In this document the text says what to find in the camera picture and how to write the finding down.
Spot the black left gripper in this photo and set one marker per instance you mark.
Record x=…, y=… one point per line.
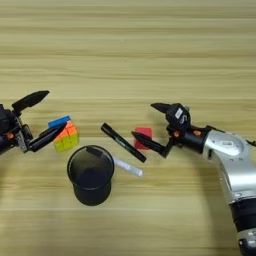
x=23, y=135

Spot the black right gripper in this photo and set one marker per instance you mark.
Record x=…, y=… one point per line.
x=191, y=136

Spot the red cube block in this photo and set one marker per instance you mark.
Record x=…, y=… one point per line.
x=144, y=132

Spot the black marker pen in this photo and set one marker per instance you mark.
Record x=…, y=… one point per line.
x=120, y=140

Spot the white silver pen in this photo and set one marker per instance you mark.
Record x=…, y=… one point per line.
x=130, y=168

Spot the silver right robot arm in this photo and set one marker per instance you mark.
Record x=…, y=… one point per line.
x=233, y=166

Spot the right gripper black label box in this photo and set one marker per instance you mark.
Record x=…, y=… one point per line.
x=178, y=115

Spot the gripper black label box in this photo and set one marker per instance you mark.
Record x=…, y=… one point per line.
x=178, y=115
x=5, y=120

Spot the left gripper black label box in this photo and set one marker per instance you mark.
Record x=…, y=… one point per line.
x=5, y=120

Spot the multicoloured puzzle cube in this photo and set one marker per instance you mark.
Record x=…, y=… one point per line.
x=66, y=136

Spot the black mesh pen cup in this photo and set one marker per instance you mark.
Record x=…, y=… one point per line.
x=90, y=180

